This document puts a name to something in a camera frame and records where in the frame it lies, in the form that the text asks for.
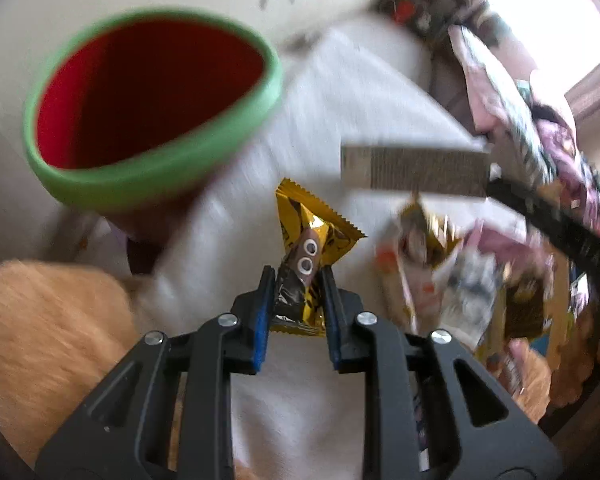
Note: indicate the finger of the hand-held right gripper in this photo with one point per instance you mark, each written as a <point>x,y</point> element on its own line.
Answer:
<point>555,220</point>

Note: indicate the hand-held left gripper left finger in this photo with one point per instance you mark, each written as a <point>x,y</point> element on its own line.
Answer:
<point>260,315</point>

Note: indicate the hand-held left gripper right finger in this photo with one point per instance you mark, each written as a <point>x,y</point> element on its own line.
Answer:
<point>331,315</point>

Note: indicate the yellow snack wrapper with eyes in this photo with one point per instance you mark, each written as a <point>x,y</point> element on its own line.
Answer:
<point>300,220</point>

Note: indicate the grey cardboard box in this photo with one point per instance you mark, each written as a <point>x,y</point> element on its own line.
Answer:
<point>415,170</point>

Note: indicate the red bin with green rim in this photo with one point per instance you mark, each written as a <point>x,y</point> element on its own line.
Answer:
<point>145,85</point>

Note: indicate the purple cloth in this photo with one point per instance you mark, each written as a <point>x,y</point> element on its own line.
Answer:
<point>557,140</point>

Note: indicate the orange and white wrapper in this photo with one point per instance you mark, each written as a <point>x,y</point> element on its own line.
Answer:
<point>405,280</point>

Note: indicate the yellow foil snack wrapper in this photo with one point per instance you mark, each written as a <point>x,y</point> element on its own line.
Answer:
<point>425,235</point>

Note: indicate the pink patterned quilt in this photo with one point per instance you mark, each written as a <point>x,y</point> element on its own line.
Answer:
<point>495,90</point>

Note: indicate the white towel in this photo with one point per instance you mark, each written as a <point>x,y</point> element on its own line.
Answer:
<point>290,125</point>

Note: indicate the bright window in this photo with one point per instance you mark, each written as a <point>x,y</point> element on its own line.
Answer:
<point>540,10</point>

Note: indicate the orange fuzzy cloth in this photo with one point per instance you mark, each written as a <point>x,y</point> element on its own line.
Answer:
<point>45,340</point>

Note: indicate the dark cluttered shelf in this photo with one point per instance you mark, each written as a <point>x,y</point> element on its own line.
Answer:
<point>420,0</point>

